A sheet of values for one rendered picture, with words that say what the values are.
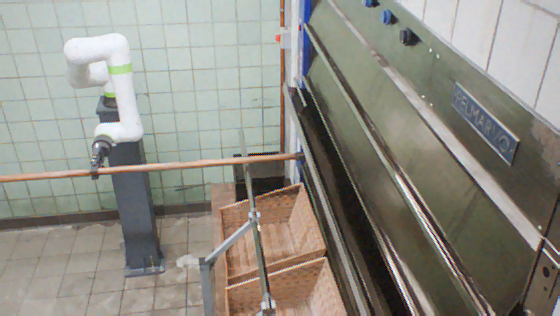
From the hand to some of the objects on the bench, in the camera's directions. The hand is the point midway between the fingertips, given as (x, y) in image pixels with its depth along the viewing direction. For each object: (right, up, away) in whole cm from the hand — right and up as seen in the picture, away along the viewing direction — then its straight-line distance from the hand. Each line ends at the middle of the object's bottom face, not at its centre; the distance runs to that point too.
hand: (95, 171), depth 232 cm
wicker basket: (+85, -78, -10) cm, 116 cm away
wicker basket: (+77, -47, +41) cm, 99 cm away
